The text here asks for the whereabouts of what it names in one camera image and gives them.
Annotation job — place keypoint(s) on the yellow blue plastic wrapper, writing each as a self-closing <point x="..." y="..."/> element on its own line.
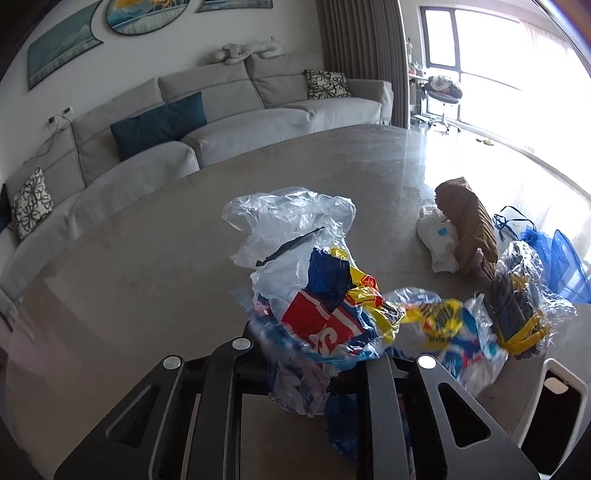
<point x="450" y="323"/>

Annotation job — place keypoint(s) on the grey brown curtain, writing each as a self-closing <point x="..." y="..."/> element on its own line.
<point x="360" y="55"/>

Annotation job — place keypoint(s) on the floral black white cushion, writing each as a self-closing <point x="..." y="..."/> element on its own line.
<point x="32" y="203"/>
<point x="325" y="84"/>

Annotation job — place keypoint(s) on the round wall painting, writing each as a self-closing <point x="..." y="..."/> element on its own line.
<point x="147" y="16"/>

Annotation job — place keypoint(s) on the cluttered white desk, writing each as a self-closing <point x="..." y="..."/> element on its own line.
<point x="415" y="87"/>

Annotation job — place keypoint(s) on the curved teal wall painting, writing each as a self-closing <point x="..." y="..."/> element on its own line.
<point x="221" y="4"/>
<point x="64" y="50"/>

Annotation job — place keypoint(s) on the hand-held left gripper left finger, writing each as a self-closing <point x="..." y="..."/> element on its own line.
<point x="226" y="369"/>

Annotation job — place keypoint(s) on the clear bag with colourful wrapper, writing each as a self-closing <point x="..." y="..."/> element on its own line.
<point x="318" y="295"/>

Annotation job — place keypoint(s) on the white plush toy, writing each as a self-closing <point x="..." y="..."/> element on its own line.
<point x="249" y="50"/>

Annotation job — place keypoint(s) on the blue mesh bag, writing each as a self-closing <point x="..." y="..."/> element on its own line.
<point x="563" y="263"/>

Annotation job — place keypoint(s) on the clear bag with dark contents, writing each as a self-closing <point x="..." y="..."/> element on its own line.
<point x="517" y="295"/>

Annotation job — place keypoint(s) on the large balcony window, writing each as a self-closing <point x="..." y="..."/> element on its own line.
<point x="508" y="60"/>

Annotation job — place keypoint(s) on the brown corrugated cardboard piece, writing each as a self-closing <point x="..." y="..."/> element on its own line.
<point x="471" y="221"/>

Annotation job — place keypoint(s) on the grey fabric sofa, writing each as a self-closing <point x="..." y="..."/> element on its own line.
<point x="258" y="124"/>

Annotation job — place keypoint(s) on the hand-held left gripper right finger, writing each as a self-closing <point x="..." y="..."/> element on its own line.
<point x="381" y="397"/>

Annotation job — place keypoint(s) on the teal cushion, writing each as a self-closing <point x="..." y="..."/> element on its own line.
<point x="157" y="124"/>

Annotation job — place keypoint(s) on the swivel chair with clothes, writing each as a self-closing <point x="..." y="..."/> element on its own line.
<point x="444" y="87"/>

